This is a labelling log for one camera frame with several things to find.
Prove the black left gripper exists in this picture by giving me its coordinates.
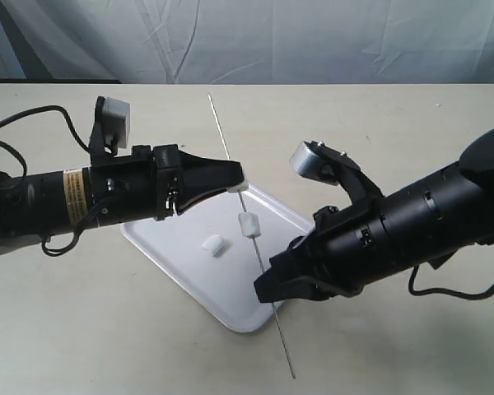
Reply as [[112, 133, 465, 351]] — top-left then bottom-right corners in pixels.
[[152, 144, 245, 221]]

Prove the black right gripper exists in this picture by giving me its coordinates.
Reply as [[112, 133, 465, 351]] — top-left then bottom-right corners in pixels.
[[254, 205, 371, 304]]

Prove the white marshmallow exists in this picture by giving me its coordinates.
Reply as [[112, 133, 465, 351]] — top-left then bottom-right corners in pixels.
[[202, 235, 227, 258], [226, 179, 249, 193], [238, 211, 261, 239]]

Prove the thin metal skewer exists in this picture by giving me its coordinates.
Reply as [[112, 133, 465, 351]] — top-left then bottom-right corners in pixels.
[[207, 92, 296, 379]]

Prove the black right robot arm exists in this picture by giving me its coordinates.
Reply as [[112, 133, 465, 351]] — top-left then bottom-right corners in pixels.
[[254, 128, 494, 303]]

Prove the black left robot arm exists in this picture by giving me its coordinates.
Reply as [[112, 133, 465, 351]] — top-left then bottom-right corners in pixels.
[[0, 145, 245, 257]]

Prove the white rectangular plastic tray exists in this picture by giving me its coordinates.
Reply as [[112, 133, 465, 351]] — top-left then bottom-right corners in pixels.
[[120, 186, 312, 333]]

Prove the grey wrinkled backdrop curtain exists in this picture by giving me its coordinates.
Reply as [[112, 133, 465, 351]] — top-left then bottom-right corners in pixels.
[[0, 1, 494, 84]]

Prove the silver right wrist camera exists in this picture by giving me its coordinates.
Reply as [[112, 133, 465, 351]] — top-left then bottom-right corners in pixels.
[[288, 140, 384, 202]]

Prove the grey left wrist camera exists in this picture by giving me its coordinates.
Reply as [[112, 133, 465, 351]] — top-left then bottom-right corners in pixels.
[[88, 96, 130, 166]]

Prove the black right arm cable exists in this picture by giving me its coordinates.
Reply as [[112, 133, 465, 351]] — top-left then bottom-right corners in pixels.
[[408, 263, 494, 301]]

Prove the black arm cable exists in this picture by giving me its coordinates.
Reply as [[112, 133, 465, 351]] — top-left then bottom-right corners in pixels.
[[408, 263, 494, 301], [0, 105, 120, 257]]

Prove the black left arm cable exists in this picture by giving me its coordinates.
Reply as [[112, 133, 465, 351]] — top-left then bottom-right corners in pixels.
[[0, 105, 120, 257]]

